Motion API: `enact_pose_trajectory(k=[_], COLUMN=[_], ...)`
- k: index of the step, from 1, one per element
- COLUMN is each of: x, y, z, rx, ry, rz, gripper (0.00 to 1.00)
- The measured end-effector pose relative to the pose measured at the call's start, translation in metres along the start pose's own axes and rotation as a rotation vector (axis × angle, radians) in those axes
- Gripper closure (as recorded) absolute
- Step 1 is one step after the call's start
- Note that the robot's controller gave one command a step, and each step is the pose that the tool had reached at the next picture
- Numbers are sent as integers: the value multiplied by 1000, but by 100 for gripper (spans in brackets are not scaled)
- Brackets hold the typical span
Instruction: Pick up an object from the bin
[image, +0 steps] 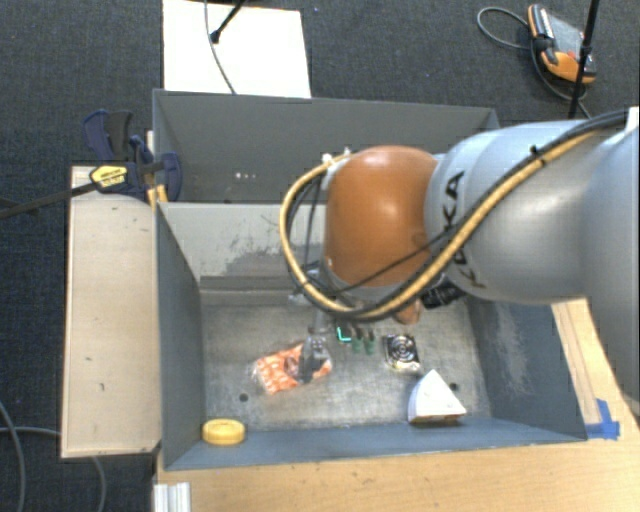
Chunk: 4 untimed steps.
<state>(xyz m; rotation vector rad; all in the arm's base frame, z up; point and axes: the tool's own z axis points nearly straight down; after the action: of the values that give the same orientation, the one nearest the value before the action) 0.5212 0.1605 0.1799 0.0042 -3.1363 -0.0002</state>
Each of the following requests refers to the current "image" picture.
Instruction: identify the yellow round disc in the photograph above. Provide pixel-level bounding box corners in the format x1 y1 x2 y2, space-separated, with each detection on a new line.
200 418 248 447

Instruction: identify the orange and white packet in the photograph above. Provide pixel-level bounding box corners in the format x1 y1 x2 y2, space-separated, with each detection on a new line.
251 341 334 397

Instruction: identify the grey metal bin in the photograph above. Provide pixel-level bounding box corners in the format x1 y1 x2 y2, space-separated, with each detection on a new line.
151 88 590 473

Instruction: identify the white wedge block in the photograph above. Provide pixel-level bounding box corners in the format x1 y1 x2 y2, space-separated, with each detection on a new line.
406 368 469 427

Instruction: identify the black cylinder on white bracket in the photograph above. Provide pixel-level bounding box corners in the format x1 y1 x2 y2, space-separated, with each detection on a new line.
418 275 468 312

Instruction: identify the pale wood flat board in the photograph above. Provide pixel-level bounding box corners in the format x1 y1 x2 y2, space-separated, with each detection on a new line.
60 165 164 459

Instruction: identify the shiny silver square packet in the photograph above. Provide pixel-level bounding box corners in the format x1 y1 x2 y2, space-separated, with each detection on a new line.
381 333 423 376

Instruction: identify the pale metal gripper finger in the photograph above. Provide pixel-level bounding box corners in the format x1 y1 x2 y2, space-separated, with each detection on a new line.
313 340 332 382
298 340 315 385

